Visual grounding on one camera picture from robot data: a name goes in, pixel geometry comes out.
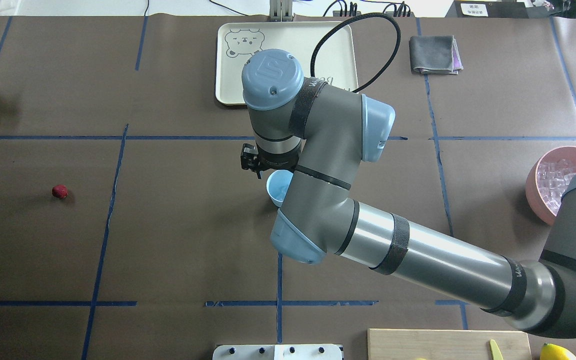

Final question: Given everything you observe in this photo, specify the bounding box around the lower yellow lemon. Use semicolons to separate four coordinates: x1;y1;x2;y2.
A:
539;342;576;360

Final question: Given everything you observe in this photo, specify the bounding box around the pink bowl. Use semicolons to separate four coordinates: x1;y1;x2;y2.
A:
525;145;576;226

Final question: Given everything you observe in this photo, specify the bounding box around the grey folded cloth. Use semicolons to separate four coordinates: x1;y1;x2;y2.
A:
409;35;464;75

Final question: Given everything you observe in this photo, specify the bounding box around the bamboo cutting board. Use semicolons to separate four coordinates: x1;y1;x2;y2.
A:
367;328;532;360

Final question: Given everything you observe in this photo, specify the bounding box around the light blue plastic cup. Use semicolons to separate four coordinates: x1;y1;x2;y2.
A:
266;170;293;208

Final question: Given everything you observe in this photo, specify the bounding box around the yellow plastic knife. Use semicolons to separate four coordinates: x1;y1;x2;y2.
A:
489;339;504;360

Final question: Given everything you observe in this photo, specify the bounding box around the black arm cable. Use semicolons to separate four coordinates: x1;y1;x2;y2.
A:
310;12;402;94

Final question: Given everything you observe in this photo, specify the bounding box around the aluminium frame post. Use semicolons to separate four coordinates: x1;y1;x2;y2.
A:
269;0;294;22

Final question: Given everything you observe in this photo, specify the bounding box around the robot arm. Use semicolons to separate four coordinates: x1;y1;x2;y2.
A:
241;48;576;338

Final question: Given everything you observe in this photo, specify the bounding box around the red strawberry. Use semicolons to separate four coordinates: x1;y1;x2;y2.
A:
51;184;69;199

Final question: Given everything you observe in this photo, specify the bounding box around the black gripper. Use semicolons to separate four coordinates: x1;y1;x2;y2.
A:
240;143;263;180

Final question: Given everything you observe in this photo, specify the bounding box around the cream bear tray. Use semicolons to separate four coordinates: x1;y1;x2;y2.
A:
215;21;359;106

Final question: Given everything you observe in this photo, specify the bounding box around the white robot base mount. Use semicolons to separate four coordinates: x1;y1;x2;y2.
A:
212;343;345;360

